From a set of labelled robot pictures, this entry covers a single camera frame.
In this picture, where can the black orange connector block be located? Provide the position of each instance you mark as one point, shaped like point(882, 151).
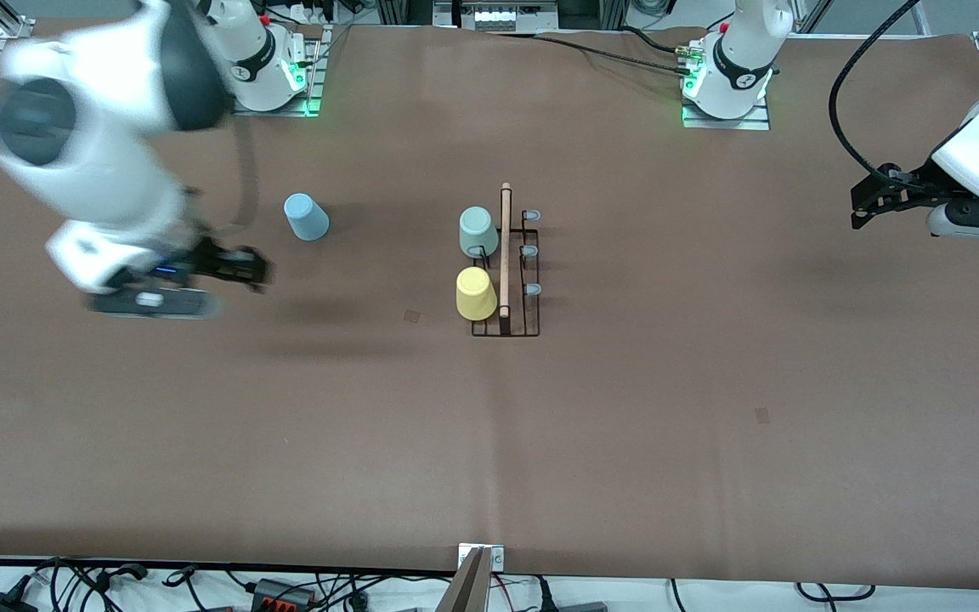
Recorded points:
point(281, 593)

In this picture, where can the pale green plastic cup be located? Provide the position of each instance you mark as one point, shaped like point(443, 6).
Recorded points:
point(478, 231)

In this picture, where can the yellow plastic cup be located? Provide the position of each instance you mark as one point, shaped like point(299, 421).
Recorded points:
point(476, 294)

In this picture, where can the grey brown stand beam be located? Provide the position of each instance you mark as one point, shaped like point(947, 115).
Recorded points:
point(466, 591)

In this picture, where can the brown table cover sheet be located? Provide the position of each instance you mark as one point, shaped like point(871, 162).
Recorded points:
point(540, 467)

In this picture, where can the small aluminium table bracket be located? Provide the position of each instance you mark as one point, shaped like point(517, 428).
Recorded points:
point(498, 557)

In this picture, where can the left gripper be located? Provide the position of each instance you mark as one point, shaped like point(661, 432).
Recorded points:
point(912, 187)

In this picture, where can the grey electronics box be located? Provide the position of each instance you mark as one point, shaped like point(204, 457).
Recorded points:
point(498, 17)

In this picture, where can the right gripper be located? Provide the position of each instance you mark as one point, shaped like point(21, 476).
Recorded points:
point(207, 259)

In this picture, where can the white power strip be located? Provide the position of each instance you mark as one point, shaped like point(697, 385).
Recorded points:
point(307, 13)

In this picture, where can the black power adapter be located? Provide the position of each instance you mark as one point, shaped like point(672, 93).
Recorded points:
point(1, 603)

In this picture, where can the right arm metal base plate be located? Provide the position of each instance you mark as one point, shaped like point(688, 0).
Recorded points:
point(316, 76)

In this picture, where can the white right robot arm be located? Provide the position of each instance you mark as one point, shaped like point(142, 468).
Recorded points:
point(107, 170)

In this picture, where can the light blue plastic cup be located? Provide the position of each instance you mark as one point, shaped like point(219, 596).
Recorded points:
point(307, 219)

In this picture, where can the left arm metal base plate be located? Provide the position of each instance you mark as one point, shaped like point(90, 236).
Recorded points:
point(753, 121)

